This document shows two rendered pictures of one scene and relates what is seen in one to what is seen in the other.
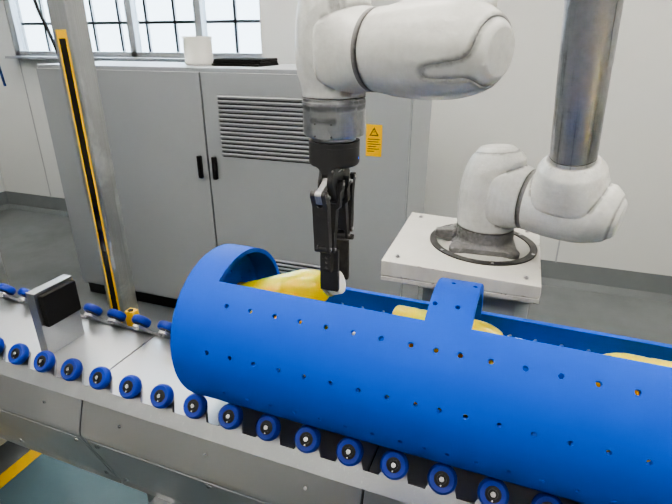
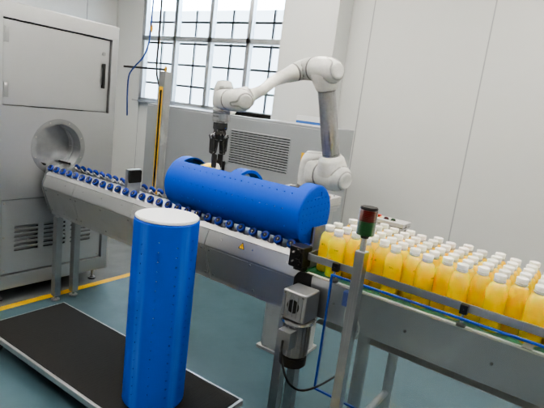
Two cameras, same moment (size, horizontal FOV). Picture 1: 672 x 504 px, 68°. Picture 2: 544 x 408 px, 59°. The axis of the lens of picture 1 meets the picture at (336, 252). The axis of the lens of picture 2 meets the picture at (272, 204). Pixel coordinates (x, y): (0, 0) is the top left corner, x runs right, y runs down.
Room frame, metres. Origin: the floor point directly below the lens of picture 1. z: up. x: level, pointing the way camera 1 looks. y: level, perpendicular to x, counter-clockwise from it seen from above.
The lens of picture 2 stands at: (-1.64, -0.89, 1.55)
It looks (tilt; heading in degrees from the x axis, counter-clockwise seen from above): 11 degrees down; 14
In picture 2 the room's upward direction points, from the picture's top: 7 degrees clockwise
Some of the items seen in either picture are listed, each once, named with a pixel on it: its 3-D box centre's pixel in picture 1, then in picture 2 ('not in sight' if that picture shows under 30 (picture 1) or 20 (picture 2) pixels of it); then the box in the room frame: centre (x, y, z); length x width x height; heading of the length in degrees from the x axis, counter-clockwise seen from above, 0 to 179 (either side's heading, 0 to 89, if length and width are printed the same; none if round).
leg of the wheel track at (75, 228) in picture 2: not in sight; (74, 255); (1.30, 1.25, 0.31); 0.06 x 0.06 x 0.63; 69
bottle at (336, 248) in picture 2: not in sight; (335, 254); (0.28, -0.73, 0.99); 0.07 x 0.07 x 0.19
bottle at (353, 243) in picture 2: not in sight; (352, 257); (0.29, -0.80, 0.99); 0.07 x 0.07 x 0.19
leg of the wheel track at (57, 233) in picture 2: not in sight; (57, 258); (1.17, 1.30, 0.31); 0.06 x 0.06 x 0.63; 69
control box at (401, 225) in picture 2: not in sight; (385, 228); (0.69, -0.91, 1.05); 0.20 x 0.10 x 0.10; 69
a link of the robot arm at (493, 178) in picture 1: (495, 186); (312, 168); (1.29, -0.42, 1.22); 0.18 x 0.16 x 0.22; 49
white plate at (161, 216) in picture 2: not in sight; (167, 216); (0.24, 0.02, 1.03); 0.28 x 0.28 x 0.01
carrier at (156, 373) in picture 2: not in sight; (159, 310); (0.24, 0.02, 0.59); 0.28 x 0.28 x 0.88
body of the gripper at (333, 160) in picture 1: (334, 169); (219, 130); (0.73, 0.00, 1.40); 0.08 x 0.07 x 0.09; 159
